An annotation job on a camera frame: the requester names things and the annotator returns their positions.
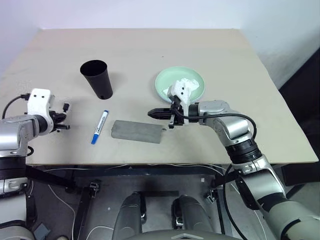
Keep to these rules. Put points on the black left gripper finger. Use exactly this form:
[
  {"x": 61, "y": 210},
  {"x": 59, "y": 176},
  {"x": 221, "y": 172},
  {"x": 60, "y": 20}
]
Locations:
[
  {"x": 63, "y": 127},
  {"x": 65, "y": 107}
]

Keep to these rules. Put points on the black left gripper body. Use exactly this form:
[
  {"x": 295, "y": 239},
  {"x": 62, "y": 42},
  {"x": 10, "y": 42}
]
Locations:
[{"x": 58, "y": 117}]

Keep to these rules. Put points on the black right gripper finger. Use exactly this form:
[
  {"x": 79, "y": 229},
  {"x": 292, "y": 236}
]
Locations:
[
  {"x": 160, "y": 115},
  {"x": 161, "y": 110}
]

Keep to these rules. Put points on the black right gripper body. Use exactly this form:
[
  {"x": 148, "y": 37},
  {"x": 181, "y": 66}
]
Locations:
[{"x": 175, "y": 107}]

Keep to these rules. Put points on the grey glasses case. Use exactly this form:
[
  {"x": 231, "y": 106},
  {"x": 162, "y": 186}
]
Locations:
[{"x": 137, "y": 131}]

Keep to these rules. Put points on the white tissue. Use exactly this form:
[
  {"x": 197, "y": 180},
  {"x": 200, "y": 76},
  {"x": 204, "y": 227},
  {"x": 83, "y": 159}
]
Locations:
[{"x": 193, "y": 83}]

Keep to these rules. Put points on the light green plate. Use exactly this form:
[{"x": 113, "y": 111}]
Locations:
[{"x": 172, "y": 75}]

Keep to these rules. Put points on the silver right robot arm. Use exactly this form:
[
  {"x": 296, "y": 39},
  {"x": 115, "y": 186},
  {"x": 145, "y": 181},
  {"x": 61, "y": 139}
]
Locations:
[{"x": 225, "y": 125}]

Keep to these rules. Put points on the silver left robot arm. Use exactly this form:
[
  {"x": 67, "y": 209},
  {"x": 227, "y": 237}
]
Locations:
[{"x": 15, "y": 130}]

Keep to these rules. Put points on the white marker with blue cap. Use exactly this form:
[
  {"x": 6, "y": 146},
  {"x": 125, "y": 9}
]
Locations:
[{"x": 100, "y": 126}]

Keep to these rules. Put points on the black plastic cup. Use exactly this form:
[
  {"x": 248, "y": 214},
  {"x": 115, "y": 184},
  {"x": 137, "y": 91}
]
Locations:
[{"x": 100, "y": 82}]

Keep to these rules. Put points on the dark rounded shape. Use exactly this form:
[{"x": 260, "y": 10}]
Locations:
[
  {"x": 131, "y": 212},
  {"x": 191, "y": 215}
]

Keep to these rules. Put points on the small grey blue box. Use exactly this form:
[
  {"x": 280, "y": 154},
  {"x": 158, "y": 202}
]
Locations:
[{"x": 41, "y": 231}]

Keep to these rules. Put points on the grey rounded body with diamond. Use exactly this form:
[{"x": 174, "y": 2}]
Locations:
[{"x": 180, "y": 236}]

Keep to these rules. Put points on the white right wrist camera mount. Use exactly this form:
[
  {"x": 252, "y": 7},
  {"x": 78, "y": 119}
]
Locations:
[{"x": 181, "y": 91}]

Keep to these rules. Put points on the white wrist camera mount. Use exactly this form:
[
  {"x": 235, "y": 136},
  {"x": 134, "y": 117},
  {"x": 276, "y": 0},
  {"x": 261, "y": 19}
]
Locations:
[
  {"x": 181, "y": 91},
  {"x": 37, "y": 100}
]

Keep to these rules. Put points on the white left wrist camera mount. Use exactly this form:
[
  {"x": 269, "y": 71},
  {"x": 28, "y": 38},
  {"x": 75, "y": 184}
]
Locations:
[{"x": 37, "y": 100}]

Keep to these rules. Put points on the black table frame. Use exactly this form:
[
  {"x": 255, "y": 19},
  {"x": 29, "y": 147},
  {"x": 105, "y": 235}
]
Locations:
[{"x": 150, "y": 171}]

